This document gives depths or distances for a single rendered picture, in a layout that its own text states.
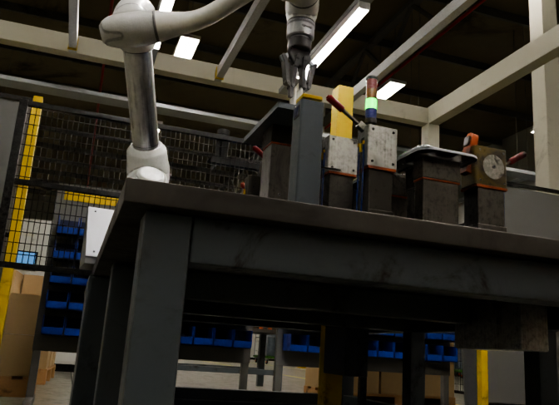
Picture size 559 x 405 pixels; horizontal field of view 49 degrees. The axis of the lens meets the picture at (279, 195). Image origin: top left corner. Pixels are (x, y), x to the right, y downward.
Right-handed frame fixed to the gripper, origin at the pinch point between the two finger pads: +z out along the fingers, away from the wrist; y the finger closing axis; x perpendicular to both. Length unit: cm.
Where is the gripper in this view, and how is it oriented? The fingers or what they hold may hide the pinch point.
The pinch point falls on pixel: (295, 99)
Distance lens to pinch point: 192.8
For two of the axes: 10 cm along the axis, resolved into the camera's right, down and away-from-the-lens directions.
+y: 8.7, 1.8, 4.6
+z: -0.7, 9.7, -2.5
